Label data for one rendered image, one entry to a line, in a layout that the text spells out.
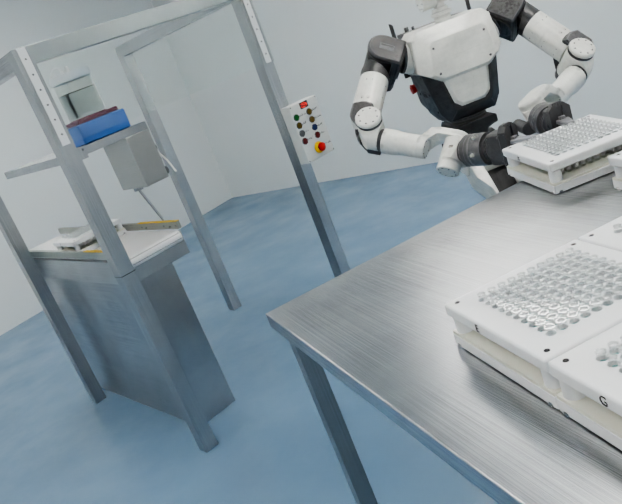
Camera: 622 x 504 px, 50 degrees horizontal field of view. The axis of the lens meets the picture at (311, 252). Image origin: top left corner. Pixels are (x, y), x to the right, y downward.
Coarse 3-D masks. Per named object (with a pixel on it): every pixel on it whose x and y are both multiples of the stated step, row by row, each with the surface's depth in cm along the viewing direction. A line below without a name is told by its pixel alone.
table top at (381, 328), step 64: (512, 192) 158; (576, 192) 144; (384, 256) 149; (448, 256) 136; (512, 256) 125; (320, 320) 130; (384, 320) 120; (448, 320) 111; (384, 384) 100; (448, 384) 94; (512, 384) 88; (448, 448) 81; (512, 448) 77; (576, 448) 73
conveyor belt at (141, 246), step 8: (128, 232) 301; (136, 232) 294; (144, 232) 288; (152, 232) 281; (160, 232) 275; (168, 232) 270; (176, 232) 267; (56, 240) 354; (128, 240) 284; (136, 240) 278; (144, 240) 272; (152, 240) 266; (160, 240) 263; (168, 240) 264; (176, 240) 266; (32, 248) 358; (40, 248) 348; (48, 248) 339; (56, 248) 331; (96, 248) 293; (128, 248) 269; (136, 248) 263; (144, 248) 259; (152, 248) 260; (160, 248) 261; (128, 256) 255; (136, 256) 255; (144, 256) 257; (152, 256) 260; (136, 264) 255
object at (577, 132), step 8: (560, 128) 162; (568, 128) 160; (576, 128) 158; (584, 128) 157; (592, 128) 154; (600, 128) 151; (608, 128) 150; (552, 136) 159; (560, 136) 157; (568, 136) 155; (576, 136) 152; (584, 136) 151; (544, 144) 156; (552, 144) 154; (560, 144) 152; (568, 144) 149
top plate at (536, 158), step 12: (612, 120) 157; (516, 144) 166; (588, 144) 147; (600, 144) 145; (612, 144) 145; (516, 156) 160; (528, 156) 154; (540, 156) 151; (552, 156) 148; (564, 156) 146; (576, 156) 145; (588, 156) 145; (540, 168) 149; (552, 168) 145
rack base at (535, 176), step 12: (600, 156) 151; (516, 168) 164; (528, 168) 161; (588, 168) 147; (600, 168) 146; (612, 168) 147; (528, 180) 158; (540, 180) 152; (564, 180) 146; (576, 180) 146; (588, 180) 147
